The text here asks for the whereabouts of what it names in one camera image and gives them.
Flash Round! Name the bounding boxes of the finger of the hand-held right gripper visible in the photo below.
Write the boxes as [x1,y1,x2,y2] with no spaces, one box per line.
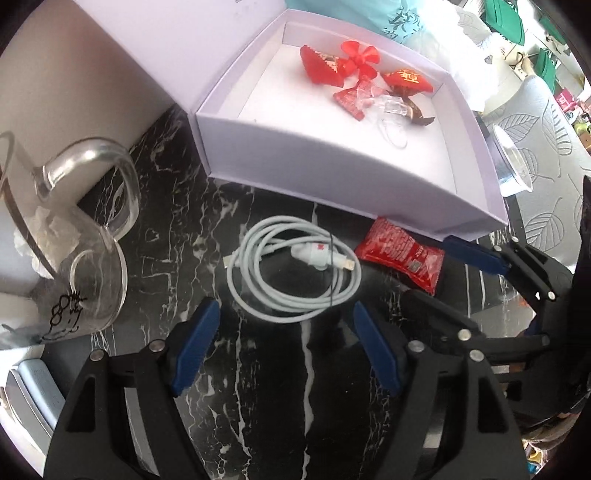
[406,290,483,344]
[443,234,573,305]

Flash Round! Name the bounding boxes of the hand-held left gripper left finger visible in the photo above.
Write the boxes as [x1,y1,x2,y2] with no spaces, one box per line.
[44,296,221,480]

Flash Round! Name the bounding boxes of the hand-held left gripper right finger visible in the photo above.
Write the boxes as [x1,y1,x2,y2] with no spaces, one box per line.
[353,300,529,480]

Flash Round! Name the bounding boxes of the red sauce packet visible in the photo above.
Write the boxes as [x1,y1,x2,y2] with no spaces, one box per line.
[355,217,446,296]

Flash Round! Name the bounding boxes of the white charging cable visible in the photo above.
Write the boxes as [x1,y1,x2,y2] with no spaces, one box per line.
[224,216,363,324]

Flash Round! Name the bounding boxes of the pale lavender cardboard box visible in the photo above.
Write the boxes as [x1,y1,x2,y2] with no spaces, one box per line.
[74,0,509,241]

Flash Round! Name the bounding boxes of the red and gold candy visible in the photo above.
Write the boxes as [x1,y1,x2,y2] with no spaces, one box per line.
[381,67,435,95]

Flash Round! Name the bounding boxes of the small red candy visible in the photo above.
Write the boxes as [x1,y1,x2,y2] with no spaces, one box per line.
[333,78,377,121]

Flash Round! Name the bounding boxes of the red plastic propeller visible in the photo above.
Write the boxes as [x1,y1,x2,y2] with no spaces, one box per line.
[339,41,382,79]

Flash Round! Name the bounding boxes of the clear glass jar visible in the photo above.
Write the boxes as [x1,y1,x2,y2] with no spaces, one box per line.
[489,124,536,195]

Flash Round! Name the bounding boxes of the glass mug with cartoon print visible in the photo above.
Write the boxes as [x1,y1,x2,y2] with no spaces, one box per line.
[0,131,141,344]

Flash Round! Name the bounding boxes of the grey leaf pattern chair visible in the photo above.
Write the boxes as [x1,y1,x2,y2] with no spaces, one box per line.
[480,74,591,273]

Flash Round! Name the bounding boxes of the brown wrapped candy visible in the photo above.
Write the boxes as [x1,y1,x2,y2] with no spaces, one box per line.
[402,99,437,127]

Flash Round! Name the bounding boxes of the grey blue case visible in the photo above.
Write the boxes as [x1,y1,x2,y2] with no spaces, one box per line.
[0,357,68,448]

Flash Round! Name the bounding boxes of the crumpled white tissue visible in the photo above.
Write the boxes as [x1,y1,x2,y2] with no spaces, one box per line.
[14,205,79,273]

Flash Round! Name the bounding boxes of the white plastic bag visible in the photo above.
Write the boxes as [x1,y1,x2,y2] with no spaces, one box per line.
[406,9,504,112]

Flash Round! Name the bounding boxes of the green tote bag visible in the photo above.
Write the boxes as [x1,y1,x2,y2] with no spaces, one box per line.
[536,46,559,93]
[480,0,527,47]

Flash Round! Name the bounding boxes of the plain red candy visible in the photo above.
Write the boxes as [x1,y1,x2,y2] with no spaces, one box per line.
[299,45,345,88]

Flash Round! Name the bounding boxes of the teal cloth bag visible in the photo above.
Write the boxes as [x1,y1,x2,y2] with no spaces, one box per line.
[286,0,432,44]

